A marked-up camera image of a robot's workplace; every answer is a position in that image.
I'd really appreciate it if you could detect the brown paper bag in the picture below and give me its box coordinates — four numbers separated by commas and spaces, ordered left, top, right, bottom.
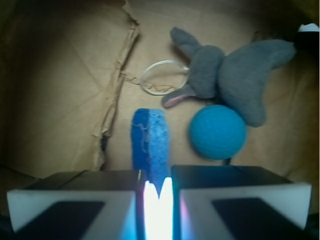
0, 0, 320, 216

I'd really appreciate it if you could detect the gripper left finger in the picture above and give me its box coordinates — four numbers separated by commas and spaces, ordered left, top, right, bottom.
6, 170, 146, 240

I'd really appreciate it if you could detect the clear plastic ring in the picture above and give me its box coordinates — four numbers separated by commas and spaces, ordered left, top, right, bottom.
140, 59, 190, 96

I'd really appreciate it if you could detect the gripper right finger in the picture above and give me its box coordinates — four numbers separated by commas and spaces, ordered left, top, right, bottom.
171, 165, 312, 240

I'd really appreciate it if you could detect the grey plush rabbit toy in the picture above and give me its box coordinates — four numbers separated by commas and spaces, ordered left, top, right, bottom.
161, 27, 296, 128

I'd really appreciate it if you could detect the teal foam ball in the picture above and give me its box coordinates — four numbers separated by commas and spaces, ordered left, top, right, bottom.
189, 104, 247, 160

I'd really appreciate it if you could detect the blue sponge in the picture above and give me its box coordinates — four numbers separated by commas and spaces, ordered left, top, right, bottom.
130, 108, 170, 194

